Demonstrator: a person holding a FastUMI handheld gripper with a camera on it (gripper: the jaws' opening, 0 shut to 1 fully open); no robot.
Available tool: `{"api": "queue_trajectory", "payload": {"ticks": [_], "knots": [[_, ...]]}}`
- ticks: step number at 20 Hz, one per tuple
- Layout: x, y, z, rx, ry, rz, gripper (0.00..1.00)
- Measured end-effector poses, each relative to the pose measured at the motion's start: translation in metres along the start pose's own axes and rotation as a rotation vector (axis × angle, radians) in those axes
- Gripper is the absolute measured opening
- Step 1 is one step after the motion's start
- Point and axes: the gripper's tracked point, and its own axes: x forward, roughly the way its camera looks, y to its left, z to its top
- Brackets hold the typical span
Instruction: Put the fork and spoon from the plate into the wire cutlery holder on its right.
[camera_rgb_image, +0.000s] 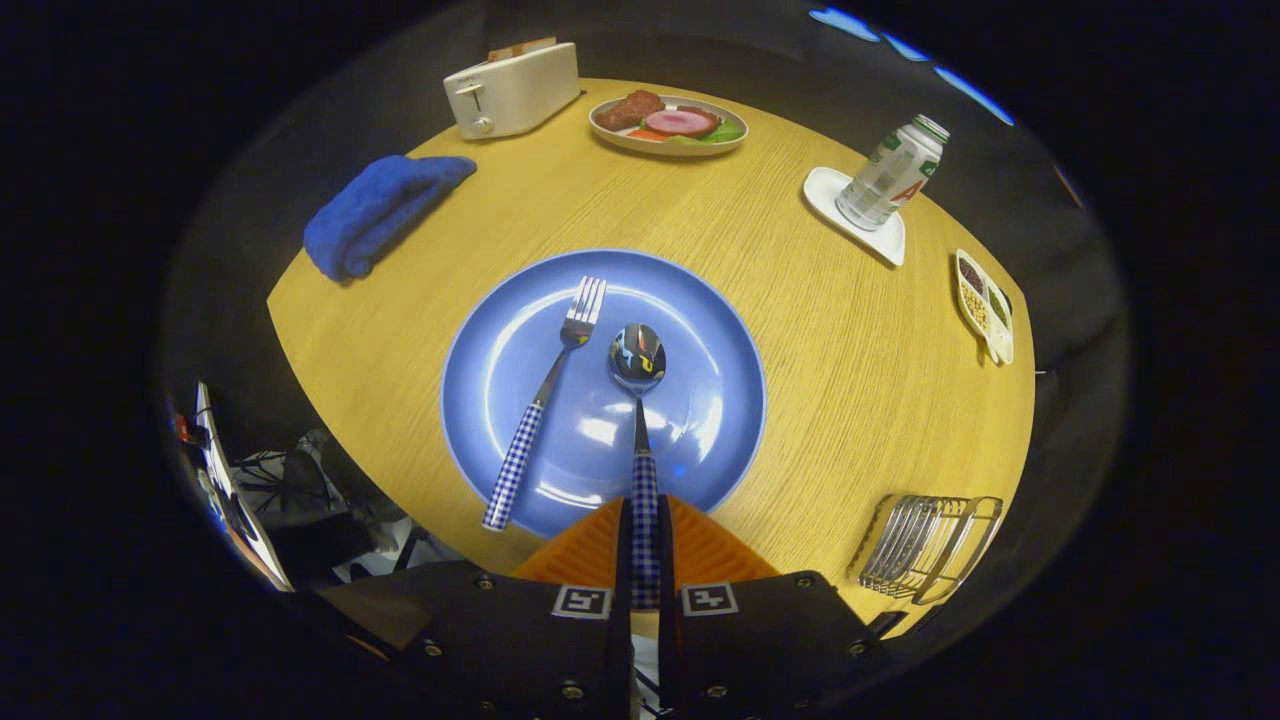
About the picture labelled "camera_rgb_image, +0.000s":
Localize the spoon with checkered handle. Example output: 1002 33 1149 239
608 323 668 611

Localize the fork with checkered handle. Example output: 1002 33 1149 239
482 276 608 532

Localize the folded blue towel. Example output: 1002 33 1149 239
303 154 478 283

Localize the white square coaster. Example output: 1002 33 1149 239
803 166 907 268

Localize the white divided dish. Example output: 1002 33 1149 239
954 249 1016 366

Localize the pink ham slice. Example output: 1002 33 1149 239
645 106 721 139

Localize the clear drink bottle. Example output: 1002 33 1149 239
836 114 951 232

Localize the black star chair base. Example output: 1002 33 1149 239
235 430 401 531

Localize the chrome wire cutlery rack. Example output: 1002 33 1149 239
848 494 1004 606

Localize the beige food plate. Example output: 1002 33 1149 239
588 90 749 157

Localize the white toaster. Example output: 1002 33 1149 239
443 40 582 141

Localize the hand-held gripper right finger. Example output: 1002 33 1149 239
655 495 911 720

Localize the flat screen device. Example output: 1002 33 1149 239
165 380 296 593

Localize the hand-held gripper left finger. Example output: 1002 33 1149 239
318 495 636 720

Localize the round blue plate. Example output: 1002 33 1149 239
440 248 769 541

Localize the brown sausage patty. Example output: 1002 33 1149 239
597 90 666 132

